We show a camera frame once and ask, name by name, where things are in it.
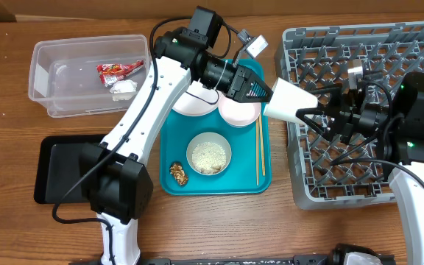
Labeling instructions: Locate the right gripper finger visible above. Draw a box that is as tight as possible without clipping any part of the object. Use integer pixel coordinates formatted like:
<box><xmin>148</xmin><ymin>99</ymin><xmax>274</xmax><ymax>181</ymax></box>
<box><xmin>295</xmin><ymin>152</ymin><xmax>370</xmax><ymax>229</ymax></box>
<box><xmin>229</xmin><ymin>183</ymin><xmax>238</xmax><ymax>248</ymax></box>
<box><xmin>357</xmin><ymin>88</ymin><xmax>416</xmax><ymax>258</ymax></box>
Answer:
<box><xmin>308</xmin><ymin>83</ymin><xmax>343</xmax><ymax>101</ymax></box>
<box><xmin>296</xmin><ymin>107</ymin><xmax>336</xmax><ymax>141</ymax></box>

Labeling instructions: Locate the white paper cup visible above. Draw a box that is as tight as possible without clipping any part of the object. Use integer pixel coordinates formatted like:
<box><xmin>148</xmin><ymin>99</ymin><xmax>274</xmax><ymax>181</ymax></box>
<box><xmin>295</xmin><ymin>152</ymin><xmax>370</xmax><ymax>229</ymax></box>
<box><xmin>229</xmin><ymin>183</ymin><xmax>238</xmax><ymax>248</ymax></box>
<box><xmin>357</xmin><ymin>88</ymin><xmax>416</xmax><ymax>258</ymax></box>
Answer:
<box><xmin>264</xmin><ymin>78</ymin><xmax>318</xmax><ymax>125</ymax></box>

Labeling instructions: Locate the white tissue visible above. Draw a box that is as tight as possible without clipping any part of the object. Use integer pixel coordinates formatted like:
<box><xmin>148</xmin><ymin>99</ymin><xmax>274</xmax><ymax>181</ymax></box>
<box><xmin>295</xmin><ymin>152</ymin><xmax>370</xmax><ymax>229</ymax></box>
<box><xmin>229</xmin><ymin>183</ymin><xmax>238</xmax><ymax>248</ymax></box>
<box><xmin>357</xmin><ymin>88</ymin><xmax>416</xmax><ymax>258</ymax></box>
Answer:
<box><xmin>110</xmin><ymin>79</ymin><xmax>138</xmax><ymax>102</ymax></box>

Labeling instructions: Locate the red snack wrapper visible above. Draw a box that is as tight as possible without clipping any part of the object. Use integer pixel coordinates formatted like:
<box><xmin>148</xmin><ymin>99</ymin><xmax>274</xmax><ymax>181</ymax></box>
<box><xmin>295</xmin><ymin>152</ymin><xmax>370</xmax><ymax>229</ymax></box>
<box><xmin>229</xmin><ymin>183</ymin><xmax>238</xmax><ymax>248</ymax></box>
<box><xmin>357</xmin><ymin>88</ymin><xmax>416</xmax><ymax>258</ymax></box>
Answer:
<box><xmin>96</xmin><ymin>60</ymin><xmax>144</xmax><ymax>87</ymax></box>

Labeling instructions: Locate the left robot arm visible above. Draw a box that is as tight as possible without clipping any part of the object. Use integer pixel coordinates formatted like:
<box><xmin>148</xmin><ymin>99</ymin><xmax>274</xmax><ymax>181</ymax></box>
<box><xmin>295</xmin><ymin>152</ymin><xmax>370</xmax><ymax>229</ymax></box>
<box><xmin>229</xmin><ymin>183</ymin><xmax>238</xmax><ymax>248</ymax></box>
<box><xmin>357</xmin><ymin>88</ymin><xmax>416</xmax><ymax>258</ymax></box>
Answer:
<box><xmin>79</xmin><ymin>7</ymin><xmax>272</xmax><ymax>264</ymax></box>

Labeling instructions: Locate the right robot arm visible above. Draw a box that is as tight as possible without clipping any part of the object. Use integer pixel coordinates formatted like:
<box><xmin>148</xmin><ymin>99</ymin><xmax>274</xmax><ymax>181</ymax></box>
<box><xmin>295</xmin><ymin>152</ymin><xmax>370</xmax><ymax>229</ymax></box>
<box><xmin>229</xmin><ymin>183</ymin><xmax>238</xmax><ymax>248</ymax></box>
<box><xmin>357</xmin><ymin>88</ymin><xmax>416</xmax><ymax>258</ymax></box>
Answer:
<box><xmin>296</xmin><ymin>71</ymin><xmax>424</xmax><ymax>264</ymax></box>

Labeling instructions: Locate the grey dishwasher rack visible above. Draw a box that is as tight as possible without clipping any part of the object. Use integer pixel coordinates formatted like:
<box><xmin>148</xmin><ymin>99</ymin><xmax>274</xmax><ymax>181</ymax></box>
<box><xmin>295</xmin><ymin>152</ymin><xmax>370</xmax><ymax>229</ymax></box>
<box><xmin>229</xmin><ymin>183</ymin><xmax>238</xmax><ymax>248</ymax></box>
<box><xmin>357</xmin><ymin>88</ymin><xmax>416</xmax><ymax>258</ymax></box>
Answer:
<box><xmin>275</xmin><ymin>21</ymin><xmax>424</xmax><ymax>210</ymax></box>

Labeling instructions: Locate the large white plate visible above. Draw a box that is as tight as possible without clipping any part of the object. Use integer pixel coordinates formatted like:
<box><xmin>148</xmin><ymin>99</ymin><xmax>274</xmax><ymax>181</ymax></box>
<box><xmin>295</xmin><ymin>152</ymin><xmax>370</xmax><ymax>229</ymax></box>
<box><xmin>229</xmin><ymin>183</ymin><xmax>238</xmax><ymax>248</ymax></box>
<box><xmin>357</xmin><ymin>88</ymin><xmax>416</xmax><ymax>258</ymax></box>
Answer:
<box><xmin>173</xmin><ymin>81</ymin><xmax>220</xmax><ymax>116</ymax></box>

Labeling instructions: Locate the grey bowl of rice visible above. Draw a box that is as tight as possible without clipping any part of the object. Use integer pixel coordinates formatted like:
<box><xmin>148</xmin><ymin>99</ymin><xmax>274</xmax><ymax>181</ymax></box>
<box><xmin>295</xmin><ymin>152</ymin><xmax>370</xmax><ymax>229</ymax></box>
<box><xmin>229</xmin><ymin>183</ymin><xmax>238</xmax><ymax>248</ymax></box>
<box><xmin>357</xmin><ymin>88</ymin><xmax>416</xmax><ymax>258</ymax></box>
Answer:
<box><xmin>186</xmin><ymin>132</ymin><xmax>232</xmax><ymax>176</ymax></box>

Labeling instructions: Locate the teal serving tray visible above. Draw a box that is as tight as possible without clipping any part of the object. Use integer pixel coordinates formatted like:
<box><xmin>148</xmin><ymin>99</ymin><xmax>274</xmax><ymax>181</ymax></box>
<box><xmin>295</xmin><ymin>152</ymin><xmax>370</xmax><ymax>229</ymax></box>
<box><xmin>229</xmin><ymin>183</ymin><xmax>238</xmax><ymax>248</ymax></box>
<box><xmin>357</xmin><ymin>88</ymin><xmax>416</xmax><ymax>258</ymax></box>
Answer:
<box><xmin>159</xmin><ymin>58</ymin><xmax>272</xmax><ymax>197</ymax></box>

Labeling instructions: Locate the brown food scrap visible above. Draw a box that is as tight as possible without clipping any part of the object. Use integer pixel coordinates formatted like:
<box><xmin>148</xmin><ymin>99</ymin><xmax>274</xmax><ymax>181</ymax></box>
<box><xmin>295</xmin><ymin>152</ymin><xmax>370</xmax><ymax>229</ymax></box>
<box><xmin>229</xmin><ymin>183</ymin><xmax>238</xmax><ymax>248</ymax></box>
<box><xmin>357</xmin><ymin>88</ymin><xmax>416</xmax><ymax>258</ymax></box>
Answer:
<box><xmin>169</xmin><ymin>162</ymin><xmax>188</xmax><ymax>186</ymax></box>

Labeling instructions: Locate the clear plastic bin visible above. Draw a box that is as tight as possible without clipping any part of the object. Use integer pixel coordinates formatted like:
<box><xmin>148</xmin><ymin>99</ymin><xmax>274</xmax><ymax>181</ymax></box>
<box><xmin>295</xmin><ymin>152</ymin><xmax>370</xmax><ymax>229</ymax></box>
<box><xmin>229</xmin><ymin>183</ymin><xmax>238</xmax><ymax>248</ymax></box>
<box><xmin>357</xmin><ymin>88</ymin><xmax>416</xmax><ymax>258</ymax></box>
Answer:
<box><xmin>28</xmin><ymin>35</ymin><xmax>149</xmax><ymax>118</ymax></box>

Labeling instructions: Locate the black plastic tray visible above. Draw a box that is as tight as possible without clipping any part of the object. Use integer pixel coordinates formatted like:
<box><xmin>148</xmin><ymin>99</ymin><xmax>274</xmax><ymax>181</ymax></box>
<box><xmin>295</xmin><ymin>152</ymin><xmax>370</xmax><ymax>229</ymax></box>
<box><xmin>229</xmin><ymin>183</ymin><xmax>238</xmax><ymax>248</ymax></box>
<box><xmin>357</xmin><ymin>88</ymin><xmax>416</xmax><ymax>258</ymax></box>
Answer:
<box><xmin>33</xmin><ymin>135</ymin><xmax>104</xmax><ymax>204</ymax></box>

